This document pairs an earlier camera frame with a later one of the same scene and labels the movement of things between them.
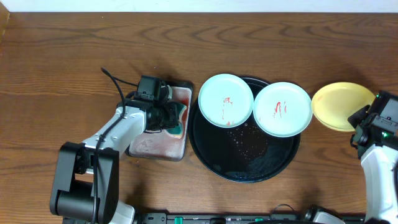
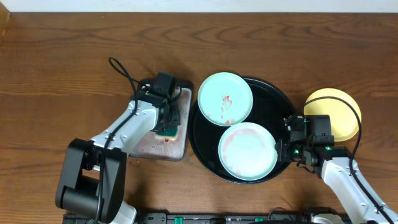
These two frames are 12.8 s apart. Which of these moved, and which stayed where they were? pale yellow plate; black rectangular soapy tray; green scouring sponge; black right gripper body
Moved: pale yellow plate; green scouring sponge; black right gripper body
Stayed: black rectangular soapy tray
